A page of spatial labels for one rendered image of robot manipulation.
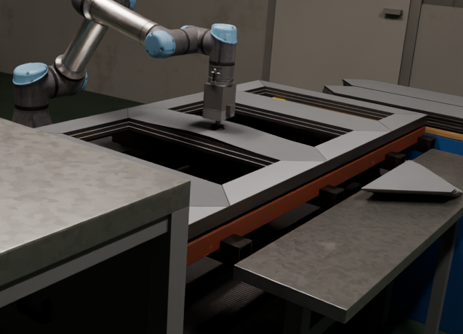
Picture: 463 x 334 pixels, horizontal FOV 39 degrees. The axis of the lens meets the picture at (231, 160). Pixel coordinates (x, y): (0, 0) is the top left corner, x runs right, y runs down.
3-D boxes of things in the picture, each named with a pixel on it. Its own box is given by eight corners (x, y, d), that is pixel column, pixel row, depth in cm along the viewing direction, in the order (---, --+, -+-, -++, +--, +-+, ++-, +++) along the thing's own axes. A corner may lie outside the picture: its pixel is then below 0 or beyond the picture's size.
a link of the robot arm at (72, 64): (31, 80, 236) (91, -32, 202) (65, 76, 247) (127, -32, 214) (47, 106, 233) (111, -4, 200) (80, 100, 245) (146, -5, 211)
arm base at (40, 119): (1, 129, 229) (-1, 102, 226) (34, 120, 242) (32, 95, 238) (30, 138, 222) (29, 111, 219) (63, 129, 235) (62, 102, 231)
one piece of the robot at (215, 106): (231, 76, 181) (228, 131, 186) (246, 71, 189) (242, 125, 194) (202, 70, 185) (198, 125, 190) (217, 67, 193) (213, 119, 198)
